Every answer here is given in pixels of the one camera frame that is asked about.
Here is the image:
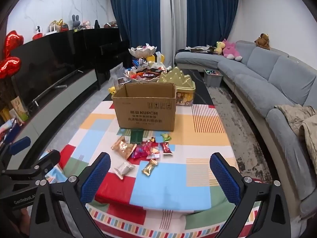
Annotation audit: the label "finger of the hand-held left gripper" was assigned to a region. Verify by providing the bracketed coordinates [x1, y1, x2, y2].
[0, 136, 31, 164]
[0, 150, 61, 181]

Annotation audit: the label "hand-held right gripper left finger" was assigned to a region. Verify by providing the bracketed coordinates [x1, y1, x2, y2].
[29, 152, 112, 238]

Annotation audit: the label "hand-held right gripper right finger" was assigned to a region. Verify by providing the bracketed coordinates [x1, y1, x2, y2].
[209, 152, 293, 238]

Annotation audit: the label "brown cardboard box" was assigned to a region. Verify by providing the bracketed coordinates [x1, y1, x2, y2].
[112, 83, 177, 132]

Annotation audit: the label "pile of assorted snacks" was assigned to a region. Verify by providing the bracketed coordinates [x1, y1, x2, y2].
[125, 66, 161, 80]

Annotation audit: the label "colourful paper bags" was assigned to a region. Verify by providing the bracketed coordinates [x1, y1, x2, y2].
[0, 97, 30, 139]

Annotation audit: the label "colourful checked tablecloth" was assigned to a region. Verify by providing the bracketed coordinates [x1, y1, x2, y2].
[38, 100, 265, 238]

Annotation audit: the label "orange gold snack packet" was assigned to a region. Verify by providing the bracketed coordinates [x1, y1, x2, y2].
[111, 136, 137, 160]

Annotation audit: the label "pink red snack packet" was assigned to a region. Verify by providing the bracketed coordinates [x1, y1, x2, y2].
[130, 142, 151, 159]

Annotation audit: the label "grey patterned rug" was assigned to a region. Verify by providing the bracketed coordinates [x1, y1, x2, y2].
[208, 87, 273, 181]

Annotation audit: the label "dark green snack packet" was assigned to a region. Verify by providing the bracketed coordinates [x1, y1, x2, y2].
[130, 130, 144, 144]

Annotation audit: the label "clear packet with yellow wedge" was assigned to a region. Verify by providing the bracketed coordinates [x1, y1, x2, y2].
[147, 147, 161, 159]

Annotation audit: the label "grey television cabinet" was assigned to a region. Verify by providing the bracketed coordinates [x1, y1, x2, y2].
[6, 68, 99, 169]

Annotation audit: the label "red candy packet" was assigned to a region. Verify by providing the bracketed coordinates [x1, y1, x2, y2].
[160, 142, 173, 155]

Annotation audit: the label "red heart balloon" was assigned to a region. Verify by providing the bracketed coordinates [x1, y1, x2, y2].
[0, 57, 21, 80]
[3, 30, 24, 57]

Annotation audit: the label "black curved television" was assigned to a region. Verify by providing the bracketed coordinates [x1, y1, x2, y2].
[10, 31, 86, 105]

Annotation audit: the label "beige blanket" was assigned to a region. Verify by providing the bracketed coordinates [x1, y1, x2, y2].
[274, 104, 317, 164]

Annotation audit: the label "grey storage bin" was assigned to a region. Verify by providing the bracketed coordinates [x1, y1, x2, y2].
[203, 69, 223, 88]

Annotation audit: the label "clear plastic bag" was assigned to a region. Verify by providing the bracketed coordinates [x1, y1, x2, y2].
[109, 66, 129, 87]

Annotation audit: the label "grey corner sofa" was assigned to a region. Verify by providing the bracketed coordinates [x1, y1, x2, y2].
[175, 40, 317, 228]

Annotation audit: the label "gold lidded cookie tin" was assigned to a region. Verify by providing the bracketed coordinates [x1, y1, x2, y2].
[158, 67, 196, 107]

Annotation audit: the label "white robot toy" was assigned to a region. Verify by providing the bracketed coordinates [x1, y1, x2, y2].
[32, 25, 45, 40]

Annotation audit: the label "white small stand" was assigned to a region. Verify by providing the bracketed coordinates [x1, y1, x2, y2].
[46, 23, 60, 35]

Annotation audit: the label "black upright piano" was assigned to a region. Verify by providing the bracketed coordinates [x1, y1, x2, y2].
[74, 27, 130, 90]

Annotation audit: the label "large pink plush toy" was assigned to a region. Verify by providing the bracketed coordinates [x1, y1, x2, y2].
[222, 39, 243, 61]

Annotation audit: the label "white plastic bag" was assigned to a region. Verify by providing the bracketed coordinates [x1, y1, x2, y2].
[151, 51, 172, 71]

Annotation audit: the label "clothes heap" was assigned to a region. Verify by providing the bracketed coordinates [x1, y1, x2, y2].
[184, 45, 217, 54]

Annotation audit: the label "yellow plush toy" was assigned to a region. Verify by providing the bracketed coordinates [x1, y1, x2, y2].
[214, 41, 226, 55]

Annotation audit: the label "white tiered snack stand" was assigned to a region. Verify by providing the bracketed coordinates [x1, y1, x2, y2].
[123, 44, 172, 83]

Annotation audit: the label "grey rabbit plush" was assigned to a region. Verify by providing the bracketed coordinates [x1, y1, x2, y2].
[72, 14, 82, 30]

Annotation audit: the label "brown plush toy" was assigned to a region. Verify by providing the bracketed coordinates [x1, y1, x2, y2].
[255, 33, 270, 50]

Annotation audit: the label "blue curtain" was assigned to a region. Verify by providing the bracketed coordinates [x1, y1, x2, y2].
[108, 0, 162, 67]
[186, 0, 239, 52]

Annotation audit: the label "grey sheer curtain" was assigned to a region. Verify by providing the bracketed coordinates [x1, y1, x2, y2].
[160, 0, 187, 65]

